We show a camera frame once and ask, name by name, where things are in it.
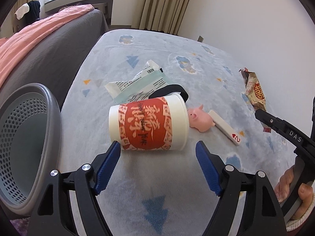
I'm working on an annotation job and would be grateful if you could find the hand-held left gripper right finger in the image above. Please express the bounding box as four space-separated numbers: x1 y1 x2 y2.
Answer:
195 141 288 236

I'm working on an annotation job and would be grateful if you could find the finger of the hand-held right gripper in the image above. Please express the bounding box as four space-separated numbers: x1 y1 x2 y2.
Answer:
255 109 315 153

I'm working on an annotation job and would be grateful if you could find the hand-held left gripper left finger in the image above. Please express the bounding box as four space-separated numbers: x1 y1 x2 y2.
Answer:
30 140 121 236

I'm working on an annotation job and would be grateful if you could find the beige and red snack wrapper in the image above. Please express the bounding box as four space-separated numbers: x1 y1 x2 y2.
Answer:
238 67 271 133

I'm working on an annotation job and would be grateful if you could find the red and white paper cup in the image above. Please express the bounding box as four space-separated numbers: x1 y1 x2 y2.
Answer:
109 93 190 151

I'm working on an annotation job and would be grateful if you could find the grey perforated plastic basket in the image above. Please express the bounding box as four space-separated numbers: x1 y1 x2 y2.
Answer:
0 84 61 214

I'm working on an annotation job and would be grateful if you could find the person's right hand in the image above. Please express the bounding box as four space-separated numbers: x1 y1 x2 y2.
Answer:
274 165 315 223

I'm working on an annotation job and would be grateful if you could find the white tile with red heart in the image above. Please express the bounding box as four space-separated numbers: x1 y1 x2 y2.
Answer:
208 110 242 145

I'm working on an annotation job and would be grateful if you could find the pink pig toy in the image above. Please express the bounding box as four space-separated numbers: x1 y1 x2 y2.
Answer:
187 104 214 133

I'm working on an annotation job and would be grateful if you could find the light blue printed blanket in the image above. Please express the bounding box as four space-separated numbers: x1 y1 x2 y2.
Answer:
58 28 315 236

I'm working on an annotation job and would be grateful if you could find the white and green mask packet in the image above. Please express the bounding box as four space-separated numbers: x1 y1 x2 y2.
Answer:
105 75 173 103

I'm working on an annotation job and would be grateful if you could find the black plastic cup lid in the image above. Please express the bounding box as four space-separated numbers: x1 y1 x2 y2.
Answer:
150 84 189 102

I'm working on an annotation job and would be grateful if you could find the small white barcode packet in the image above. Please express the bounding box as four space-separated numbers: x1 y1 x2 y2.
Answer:
132 60 164 81

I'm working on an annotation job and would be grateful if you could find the purple fuzzy rug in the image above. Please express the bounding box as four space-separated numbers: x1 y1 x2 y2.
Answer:
7 218 33 236

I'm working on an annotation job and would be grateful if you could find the grey bed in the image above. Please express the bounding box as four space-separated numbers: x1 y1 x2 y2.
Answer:
0 8 110 109

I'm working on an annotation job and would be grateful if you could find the pink bed blanket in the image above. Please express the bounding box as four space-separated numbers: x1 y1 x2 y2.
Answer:
0 4 94 86

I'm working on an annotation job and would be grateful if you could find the grey window sill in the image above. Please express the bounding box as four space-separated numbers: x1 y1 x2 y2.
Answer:
44 0 116 27

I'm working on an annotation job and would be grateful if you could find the black garment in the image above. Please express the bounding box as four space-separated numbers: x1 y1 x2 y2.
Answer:
27 1 41 24

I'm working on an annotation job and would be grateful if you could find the white cloth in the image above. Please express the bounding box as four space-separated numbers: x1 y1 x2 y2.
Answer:
14 4 30 19

